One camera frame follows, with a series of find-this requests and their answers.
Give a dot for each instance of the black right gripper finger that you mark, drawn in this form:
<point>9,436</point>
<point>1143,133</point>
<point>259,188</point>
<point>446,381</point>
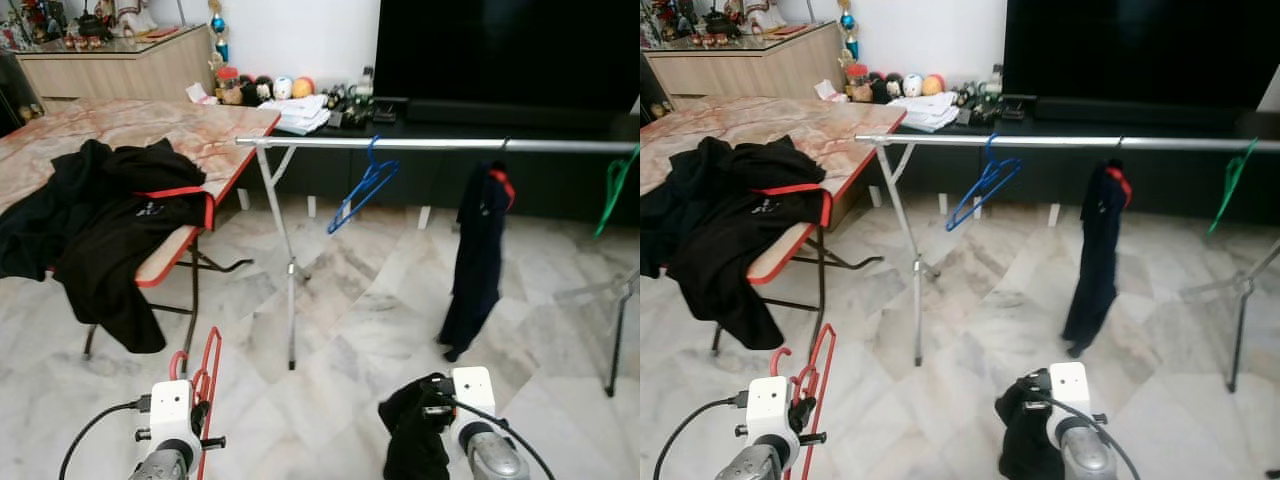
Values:
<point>1014,440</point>
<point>1040,455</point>
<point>437,455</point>
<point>403,440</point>

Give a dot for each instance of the red plastic hanger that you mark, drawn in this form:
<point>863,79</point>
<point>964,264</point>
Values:
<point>217,355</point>
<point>830,352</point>

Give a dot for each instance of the black garment red collar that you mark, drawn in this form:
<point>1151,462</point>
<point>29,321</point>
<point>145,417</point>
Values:
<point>740,268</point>
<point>120,270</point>

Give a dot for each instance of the blue plastic hanger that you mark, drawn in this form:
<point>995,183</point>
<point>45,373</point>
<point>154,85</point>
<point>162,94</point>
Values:
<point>951,225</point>
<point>335,227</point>

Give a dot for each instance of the plain black garment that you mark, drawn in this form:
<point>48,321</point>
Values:
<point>40,220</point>
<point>675,215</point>

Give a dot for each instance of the green plastic hanger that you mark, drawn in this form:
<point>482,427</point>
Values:
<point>600,228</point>
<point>1213,225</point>

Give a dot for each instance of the navy blue garment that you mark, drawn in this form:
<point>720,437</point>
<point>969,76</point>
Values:
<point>478,260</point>
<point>1098,258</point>

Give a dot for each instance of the black tv cabinet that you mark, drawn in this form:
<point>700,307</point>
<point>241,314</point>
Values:
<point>430,180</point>
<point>1060,178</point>

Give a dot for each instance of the metal clothes rack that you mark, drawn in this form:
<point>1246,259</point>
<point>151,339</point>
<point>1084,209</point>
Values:
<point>420,144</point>
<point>1040,141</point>

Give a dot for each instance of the black soundbar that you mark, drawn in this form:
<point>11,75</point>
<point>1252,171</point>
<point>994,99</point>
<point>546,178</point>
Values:
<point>500,112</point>
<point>1130,110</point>

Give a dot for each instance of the white paper stack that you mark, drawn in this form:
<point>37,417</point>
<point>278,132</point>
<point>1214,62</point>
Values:
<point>298,112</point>
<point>925,110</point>

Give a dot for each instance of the small clear bottle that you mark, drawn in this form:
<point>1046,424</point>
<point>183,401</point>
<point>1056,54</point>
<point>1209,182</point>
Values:
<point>368,84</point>
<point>997,82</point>

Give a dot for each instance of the pink tissue box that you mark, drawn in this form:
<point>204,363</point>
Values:
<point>200,95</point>
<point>828,93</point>

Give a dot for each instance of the orange yellow plush ball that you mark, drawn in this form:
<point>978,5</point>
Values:
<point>932,85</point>
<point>303,88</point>

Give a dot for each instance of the jar with red lid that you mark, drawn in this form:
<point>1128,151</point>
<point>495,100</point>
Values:
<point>230,92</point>
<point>858,90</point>

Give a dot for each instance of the black red plush toy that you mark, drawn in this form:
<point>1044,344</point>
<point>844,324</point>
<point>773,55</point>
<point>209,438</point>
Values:
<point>878,88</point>
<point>250,90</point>

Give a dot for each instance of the white blue plush toy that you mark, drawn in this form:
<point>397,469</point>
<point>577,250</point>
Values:
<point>912,85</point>
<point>283,88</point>

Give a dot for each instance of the wooden sideboard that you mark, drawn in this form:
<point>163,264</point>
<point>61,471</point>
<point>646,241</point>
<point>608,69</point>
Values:
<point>120,75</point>
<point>745,72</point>

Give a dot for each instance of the black television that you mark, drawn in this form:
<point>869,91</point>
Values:
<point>1130,50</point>
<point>500,50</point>

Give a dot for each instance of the blue gold ornament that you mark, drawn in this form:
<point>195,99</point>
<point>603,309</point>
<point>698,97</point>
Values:
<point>846,18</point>
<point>217,20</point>

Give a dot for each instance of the white ceramic figurine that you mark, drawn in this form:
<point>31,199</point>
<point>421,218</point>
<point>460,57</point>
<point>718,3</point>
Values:
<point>135,18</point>
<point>762,15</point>

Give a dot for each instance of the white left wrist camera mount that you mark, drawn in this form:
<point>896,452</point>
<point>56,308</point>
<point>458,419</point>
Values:
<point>770,408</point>
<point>172,410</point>

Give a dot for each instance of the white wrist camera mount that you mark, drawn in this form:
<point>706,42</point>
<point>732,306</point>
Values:
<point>1070,392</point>
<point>472,395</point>
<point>172,410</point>
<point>770,408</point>

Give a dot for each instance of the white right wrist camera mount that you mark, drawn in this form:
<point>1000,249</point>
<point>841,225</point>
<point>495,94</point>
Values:
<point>1070,392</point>
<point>472,395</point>

